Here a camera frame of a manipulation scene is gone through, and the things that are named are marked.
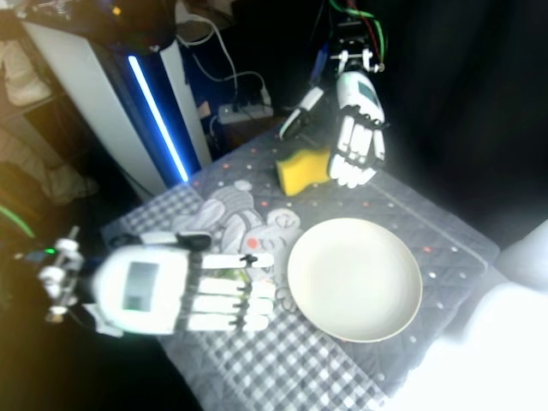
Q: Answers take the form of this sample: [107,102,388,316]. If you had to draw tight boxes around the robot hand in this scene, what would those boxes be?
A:
[83,230,277,338]
[277,70,391,190]

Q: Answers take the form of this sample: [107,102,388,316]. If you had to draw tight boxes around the white round plate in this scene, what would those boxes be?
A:
[286,217,424,344]

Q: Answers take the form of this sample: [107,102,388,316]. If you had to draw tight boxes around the white cable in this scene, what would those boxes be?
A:
[176,13,269,108]

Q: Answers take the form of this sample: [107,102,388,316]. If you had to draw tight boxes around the yellow sponge with green pad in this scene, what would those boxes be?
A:
[275,145,333,197]

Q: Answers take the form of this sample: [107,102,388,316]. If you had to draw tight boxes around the grey quilt with bear print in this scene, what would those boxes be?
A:
[100,123,502,411]

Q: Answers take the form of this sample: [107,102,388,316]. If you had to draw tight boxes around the white power strip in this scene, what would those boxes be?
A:
[217,101,275,126]

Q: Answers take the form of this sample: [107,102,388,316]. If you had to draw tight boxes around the white cabinet with blue light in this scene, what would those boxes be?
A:
[21,21,214,199]

